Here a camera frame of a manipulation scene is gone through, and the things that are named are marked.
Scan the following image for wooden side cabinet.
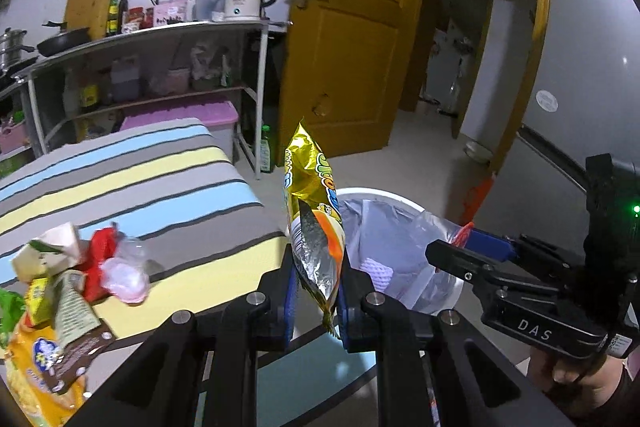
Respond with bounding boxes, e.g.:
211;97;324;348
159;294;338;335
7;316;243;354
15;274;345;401
0;72;46;180

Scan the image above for white trash bin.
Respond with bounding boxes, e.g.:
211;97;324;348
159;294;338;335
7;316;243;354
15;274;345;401
335;187;476;315

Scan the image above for small pink basket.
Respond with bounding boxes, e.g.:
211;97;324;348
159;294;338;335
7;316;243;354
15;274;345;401
165;68;190;92

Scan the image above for white appliance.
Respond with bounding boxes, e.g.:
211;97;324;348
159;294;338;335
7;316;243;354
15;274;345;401
432;19;476;108

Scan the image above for yellow wooden door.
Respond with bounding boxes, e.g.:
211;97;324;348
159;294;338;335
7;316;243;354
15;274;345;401
277;0;435;158

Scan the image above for white green-leaf paper packet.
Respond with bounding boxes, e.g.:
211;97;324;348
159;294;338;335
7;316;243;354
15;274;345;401
11;223;83;282

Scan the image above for black induction cooker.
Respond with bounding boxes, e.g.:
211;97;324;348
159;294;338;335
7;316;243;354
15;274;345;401
0;56;40;82

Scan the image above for yellow-label oil bottle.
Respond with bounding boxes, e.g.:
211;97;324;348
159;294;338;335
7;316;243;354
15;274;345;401
80;77;101;110

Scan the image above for small yellow-green packet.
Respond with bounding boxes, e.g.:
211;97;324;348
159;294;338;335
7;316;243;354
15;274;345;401
24;277;58;325

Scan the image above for pink storage basket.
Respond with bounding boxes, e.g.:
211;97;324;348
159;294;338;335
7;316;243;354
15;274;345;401
0;122;28;155

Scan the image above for black frying pan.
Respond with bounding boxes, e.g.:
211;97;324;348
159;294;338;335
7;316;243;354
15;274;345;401
36;22;92;58

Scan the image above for brown green printed packet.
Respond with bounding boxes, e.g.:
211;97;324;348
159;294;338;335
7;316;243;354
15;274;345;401
50;269;118;395

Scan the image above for steel steamer pot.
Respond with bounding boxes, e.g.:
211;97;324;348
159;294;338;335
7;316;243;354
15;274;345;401
0;28;38;70

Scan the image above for crumpled plastic bags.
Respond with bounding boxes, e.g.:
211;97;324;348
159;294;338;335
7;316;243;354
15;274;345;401
190;44;233;90

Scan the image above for person's right hand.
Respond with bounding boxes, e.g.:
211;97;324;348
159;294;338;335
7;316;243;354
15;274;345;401
527;347;626;418

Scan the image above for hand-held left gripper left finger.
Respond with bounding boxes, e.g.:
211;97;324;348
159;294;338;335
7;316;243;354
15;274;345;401
65;252;302;427

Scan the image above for green glass bottle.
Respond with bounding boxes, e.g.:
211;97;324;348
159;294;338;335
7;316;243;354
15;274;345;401
259;125;273;174

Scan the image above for purple plastic jug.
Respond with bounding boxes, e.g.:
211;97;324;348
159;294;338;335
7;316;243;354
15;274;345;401
110;57;141;102

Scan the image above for orange plastic item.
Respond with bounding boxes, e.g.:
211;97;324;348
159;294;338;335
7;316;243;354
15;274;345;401
462;177;496;220

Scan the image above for metal kitchen rack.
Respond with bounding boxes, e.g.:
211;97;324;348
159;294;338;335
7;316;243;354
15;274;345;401
27;19;293;180

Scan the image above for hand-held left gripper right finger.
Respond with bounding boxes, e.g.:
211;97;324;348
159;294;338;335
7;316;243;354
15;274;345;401
336;252;576;427

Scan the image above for white bowl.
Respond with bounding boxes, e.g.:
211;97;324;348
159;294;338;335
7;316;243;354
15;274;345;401
462;141;493;165

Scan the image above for yellow snack bag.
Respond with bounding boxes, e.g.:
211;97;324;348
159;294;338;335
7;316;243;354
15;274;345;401
0;322;88;427

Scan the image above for gold snack packet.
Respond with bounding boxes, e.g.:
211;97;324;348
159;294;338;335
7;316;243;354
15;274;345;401
283;119;348;340

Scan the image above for clear food container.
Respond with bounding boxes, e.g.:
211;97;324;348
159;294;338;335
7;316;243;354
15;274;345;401
192;0;228;22

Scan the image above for pink utensil holder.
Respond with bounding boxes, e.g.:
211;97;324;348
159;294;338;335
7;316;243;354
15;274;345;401
152;0;188;28

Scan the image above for clear plastic bag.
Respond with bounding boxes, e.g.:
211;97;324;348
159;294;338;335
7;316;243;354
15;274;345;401
100;234;151;305

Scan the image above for grey plastic bin liner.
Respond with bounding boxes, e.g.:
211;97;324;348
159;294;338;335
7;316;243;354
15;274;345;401
339;198;473;313

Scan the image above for person's right forearm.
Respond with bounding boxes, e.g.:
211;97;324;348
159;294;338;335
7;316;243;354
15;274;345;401
570;357;640;427

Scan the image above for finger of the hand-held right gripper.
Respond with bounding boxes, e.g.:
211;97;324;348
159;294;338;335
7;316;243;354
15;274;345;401
425;239;506;293
465;227;587;269

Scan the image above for round white wall sticker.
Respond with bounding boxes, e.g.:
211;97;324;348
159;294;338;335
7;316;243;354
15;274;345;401
535;89;559;112

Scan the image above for red wrapper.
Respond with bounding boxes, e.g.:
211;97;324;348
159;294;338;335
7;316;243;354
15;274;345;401
80;227;126;303

